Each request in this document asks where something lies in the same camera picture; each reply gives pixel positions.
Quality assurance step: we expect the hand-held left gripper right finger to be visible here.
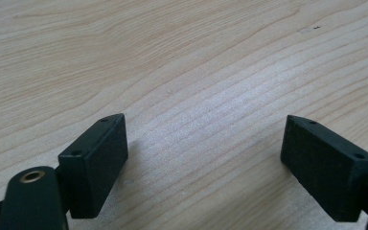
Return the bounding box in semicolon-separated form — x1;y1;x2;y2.
280;114;368;223

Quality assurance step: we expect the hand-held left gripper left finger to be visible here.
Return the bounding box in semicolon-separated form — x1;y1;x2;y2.
57;112;129;219

